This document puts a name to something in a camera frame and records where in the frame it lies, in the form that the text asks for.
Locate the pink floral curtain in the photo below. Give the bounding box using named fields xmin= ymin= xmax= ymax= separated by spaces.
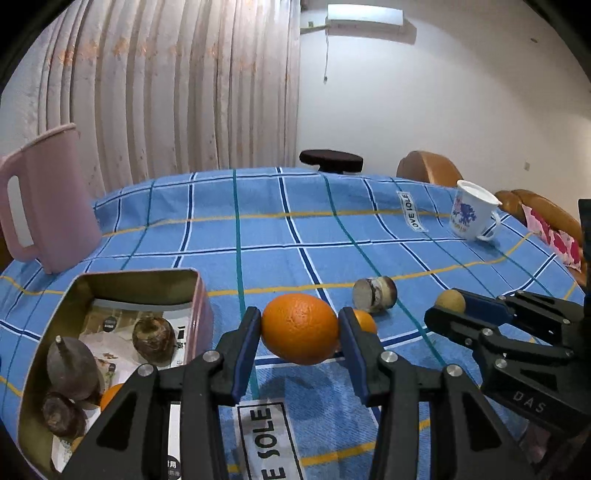
xmin=0 ymin=0 xmax=303 ymax=199

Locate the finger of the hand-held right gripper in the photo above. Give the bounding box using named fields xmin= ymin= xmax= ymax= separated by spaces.
xmin=462 ymin=290 xmax=587 ymax=344
xmin=424 ymin=305 xmax=575 ymax=370

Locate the pink tin box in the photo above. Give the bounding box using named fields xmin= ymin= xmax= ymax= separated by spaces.
xmin=17 ymin=268 xmax=215 ymax=480

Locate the white mug with blue print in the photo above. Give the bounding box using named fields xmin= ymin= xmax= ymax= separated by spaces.
xmin=449 ymin=180 xmax=503 ymax=242

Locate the orange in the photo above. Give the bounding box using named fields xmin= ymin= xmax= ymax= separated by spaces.
xmin=352 ymin=310 xmax=378 ymax=335
xmin=99 ymin=383 xmax=126 ymax=411
xmin=261 ymin=294 xmax=340 ymax=366

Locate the pink electric kettle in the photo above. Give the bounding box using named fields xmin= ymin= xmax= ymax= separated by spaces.
xmin=0 ymin=122 xmax=102 ymax=275

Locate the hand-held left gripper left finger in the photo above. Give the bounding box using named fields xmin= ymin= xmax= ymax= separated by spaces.
xmin=69 ymin=306 xmax=262 ymax=480

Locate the cut taro chunk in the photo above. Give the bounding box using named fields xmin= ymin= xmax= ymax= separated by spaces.
xmin=353 ymin=276 xmax=398 ymax=313

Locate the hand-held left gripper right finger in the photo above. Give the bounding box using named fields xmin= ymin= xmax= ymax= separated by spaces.
xmin=338 ymin=307 xmax=541 ymax=480

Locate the paper leaflet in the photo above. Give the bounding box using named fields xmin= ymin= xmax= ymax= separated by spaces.
xmin=51 ymin=298 xmax=192 ymax=472

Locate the brown leather sofa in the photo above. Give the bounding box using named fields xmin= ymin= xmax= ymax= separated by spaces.
xmin=494 ymin=189 xmax=585 ymax=241

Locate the blue plaid cloth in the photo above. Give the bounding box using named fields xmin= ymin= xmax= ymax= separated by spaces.
xmin=0 ymin=166 xmax=585 ymax=480

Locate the dark round stool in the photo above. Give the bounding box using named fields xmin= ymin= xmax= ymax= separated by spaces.
xmin=299 ymin=149 xmax=365 ymax=175

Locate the round taro with cut face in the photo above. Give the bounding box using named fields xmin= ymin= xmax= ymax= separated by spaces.
xmin=132 ymin=316 xmax=177 ymax=366

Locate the pink floral blanket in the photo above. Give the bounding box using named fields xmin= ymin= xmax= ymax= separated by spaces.
xmin=522 ymin=204 xmax=583 ymax=271

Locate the wooden chair back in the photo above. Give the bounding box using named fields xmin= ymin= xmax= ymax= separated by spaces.
xmin=396 ymin=150 xmax=465 ymax=188

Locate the small tan kiwi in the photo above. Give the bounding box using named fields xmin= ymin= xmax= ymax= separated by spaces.
xmin=435 ymin=289 xmax=467 ymax=315

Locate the white air conditioner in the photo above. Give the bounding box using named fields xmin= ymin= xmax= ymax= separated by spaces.
xmin=325 ymin=4 xmax=404 ymax=31

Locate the glossy dark brown taro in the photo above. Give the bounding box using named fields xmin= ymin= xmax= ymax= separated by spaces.
xmin=41 ymin=392 xmax=88 ymax=439

